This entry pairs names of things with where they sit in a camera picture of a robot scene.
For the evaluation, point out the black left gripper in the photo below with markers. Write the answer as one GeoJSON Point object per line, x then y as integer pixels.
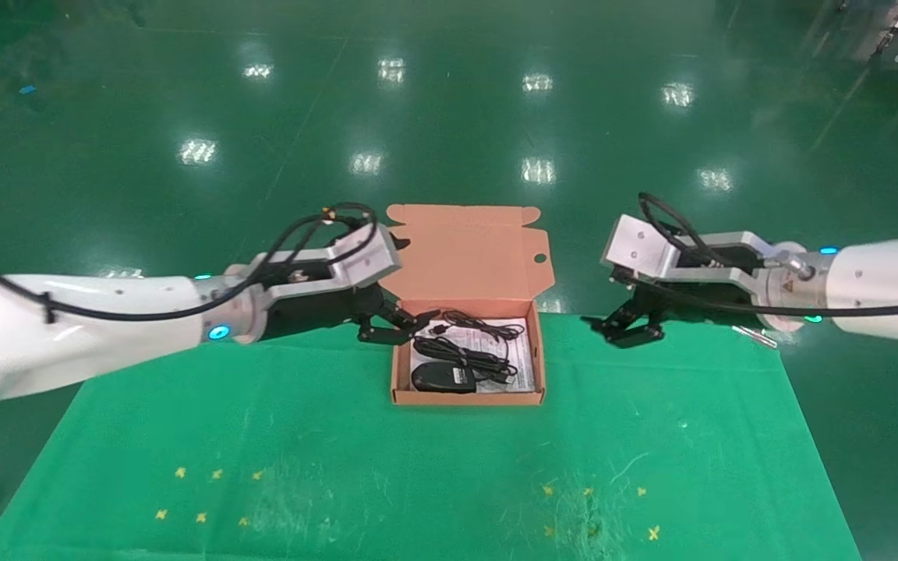
{"type": "Point", "coordinates": [316, 308]}

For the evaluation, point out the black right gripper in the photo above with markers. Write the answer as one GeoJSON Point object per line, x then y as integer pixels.
{"type": "Point", "coordinates": [698, 300]}

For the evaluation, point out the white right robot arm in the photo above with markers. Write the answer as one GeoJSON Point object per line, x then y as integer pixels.
{"type": "Point", "coordinates": [885, 288]}

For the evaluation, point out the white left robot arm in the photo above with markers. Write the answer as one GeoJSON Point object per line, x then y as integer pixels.
{"type": "Point", "coordinates": [67, 335]}

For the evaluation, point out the orange cardboard box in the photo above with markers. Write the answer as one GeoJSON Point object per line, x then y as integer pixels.
{"type": "Point", "coordinates": [461, 257]}

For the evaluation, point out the silver binder clip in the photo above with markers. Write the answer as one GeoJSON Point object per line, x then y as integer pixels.
{"type": "Point", "coordinates": [757, 336]}

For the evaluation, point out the white printed instruction sheet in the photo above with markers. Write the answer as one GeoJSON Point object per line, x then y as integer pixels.
{"type": "Point", "coordinates": [523, 366]}

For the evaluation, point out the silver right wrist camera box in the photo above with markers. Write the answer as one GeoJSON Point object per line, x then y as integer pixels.
{"type": "Point", "coordinates": [640, 249]}

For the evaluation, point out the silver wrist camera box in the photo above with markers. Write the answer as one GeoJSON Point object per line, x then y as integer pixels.
{"type": "Point", "coordinates": [640, 249]}
{"type": "Point", "coordinates": [363, 257]}

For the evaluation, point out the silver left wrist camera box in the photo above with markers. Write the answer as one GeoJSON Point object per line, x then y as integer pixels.
{"type": "Point", "coordinates": [363, 257]}

